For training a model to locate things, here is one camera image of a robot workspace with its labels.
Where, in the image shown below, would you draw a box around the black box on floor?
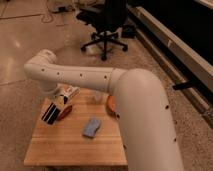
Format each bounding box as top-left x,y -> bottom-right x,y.
121,25 -> 136,38

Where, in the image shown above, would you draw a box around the floor cables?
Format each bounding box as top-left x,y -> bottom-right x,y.
39,0 -> 104,24

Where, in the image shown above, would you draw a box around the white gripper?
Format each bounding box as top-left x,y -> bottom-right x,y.
41,86 -> 80,125

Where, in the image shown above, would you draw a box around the wooden table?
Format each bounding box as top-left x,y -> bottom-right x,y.
24,89 -> 127,166

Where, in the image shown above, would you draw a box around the clear ceramic cup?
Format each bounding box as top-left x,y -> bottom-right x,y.
93,91 -> 102,102

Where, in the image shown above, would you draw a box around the orange ceramic plate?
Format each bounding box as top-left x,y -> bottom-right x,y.
106,95 -> 116,117

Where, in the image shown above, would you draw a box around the brown eraser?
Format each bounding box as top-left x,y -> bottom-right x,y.
57,105 -> 73,121

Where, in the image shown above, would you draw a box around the black office chair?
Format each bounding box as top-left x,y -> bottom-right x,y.
76,0 -> 128,61

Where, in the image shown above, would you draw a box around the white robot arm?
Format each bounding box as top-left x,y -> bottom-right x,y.
24,49 -> 184,171

